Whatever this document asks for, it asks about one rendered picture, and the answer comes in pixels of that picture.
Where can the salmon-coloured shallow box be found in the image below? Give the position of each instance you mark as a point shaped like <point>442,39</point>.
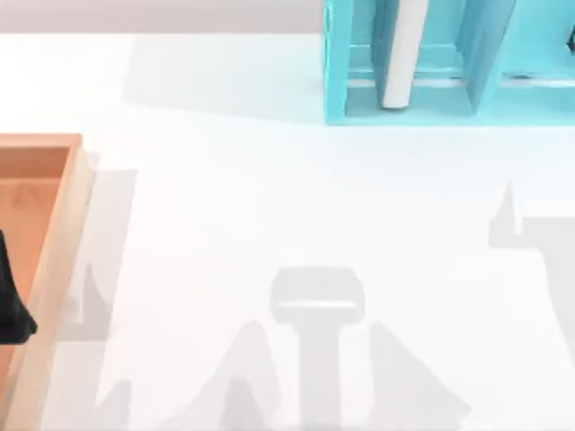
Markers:
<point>54,224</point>

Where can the light blue rack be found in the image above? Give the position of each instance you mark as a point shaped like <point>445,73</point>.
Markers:
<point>485,58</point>

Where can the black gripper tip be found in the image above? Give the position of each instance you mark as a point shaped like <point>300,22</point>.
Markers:
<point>11,310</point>

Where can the small black object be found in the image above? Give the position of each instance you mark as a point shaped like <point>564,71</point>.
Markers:
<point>572,43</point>

